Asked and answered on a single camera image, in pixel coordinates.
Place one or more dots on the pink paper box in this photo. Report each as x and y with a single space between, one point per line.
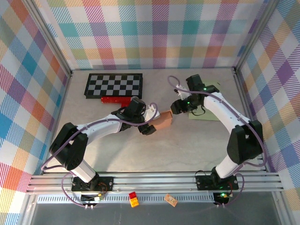
164 120

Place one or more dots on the green paper box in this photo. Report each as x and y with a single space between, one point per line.
204 117

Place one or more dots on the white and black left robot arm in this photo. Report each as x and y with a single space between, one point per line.
68 150

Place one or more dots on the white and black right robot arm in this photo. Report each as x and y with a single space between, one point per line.
246 143

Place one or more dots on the red toy brick block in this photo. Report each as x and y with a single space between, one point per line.
112 100

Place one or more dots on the black and white chessboard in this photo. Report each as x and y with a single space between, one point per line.
113 85

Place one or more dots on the small orange wooden tag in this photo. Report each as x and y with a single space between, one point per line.
170 200

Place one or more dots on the red and yellow toy brick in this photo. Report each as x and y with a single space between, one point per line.
133 199

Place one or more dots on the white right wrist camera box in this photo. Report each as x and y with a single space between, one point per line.
181 90

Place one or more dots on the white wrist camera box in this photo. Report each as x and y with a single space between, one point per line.
152 114
181 90

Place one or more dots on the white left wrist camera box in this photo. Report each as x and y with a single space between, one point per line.
152 114

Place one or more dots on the aluminium side rail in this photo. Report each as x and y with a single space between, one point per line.
66 91
246 105

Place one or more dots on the aluminium frame rail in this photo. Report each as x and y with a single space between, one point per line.
152 182

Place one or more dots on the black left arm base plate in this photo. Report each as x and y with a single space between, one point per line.
106 182

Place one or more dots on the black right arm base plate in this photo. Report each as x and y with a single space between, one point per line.
204 184

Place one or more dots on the aluminium corner post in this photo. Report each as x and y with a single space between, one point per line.
49 35
255 35

